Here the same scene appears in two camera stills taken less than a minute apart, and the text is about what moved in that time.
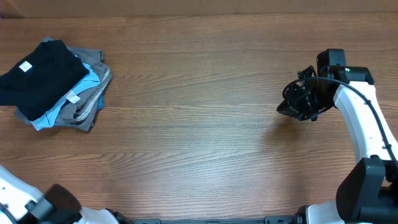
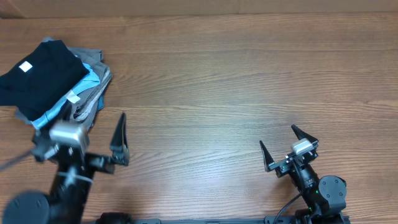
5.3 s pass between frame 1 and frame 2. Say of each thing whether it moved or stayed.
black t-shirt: stayed
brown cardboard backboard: stayed
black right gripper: moved
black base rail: stayed
